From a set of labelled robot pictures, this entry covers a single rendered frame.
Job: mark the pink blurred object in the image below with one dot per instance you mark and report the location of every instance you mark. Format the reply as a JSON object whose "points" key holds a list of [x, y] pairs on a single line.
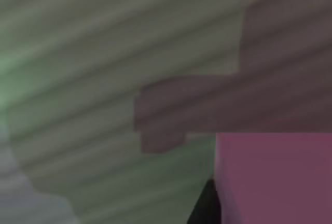
{"points": [[275, 177]]}

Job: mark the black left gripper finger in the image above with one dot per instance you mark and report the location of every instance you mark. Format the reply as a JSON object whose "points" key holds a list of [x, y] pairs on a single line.
{"points": [[207, 206]]}

